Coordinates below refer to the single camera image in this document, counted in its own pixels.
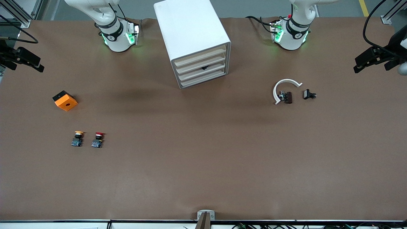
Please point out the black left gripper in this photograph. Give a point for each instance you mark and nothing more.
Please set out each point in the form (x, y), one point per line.
(391, 51)

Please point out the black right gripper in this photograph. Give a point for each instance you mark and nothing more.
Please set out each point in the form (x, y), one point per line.
(7, 56)

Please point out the cream drawer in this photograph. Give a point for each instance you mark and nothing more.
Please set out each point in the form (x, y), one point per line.
(200, 78)
(200, 63)
(200, 56)
(194, 72)

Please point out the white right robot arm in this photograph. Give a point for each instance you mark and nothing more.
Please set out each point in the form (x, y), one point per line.
(117, 41)

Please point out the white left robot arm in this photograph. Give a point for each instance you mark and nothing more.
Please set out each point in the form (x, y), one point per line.
(291, 39)

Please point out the yellow push button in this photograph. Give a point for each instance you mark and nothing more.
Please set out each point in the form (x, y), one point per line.
(77, 140)

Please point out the red push button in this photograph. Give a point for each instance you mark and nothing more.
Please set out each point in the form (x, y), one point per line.
(97, 141)

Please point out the white drawer cabinet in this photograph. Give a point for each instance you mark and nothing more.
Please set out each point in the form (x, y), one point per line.
(187, 28)

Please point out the orange box with hole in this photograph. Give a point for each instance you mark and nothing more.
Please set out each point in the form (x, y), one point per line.
(66, 103)

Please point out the small black part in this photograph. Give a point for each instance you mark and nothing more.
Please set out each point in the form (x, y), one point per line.
(307, 94)

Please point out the white curved arc piece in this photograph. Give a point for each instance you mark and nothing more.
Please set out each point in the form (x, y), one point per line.
(286, 80)

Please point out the dark brown clamp part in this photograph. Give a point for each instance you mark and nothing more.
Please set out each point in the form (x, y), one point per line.
(288, 97)

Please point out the brown table cover sheet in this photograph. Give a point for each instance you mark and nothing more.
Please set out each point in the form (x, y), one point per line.
(203, 159)

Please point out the aluminium frame profile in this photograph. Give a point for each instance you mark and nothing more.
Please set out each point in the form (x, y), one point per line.
(386, 19)
(25, 23)
(37, 8)

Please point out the table edge rail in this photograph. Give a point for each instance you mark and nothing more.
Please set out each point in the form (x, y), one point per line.
(63, 221)

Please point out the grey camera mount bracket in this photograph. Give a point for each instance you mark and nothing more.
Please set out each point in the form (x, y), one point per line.
(200, 213)

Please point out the dark camera pole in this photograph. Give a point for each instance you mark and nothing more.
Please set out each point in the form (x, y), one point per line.
(203, 222)

